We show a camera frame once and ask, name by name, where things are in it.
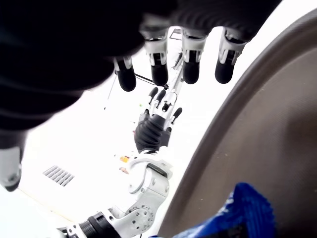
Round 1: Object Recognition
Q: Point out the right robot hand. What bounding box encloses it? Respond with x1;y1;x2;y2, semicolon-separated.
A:
0;0;283;193

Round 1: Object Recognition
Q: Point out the blue Oreo packet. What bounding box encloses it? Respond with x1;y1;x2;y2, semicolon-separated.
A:
148;182;277;238

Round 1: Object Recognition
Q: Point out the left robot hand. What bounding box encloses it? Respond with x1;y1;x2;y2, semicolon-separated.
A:
133;86;184;155

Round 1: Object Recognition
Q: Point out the round dark brown tray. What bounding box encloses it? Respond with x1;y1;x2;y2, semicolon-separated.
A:
158;9;317;238

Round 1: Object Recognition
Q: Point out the white ceiling vent grille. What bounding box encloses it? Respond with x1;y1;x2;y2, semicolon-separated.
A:
42;165;76;188

